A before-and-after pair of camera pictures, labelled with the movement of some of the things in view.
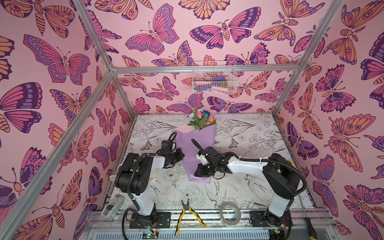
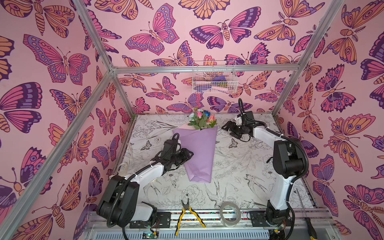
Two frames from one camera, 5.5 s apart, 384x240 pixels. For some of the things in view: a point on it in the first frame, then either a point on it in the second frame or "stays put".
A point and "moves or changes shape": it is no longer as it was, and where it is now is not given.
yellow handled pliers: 186,207 stays put
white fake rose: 191,116 stays put
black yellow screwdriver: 311,231 stays put
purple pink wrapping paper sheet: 203,139 stays put
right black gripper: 204,169 -> 237,129
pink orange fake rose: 211,118 moves or changes shape
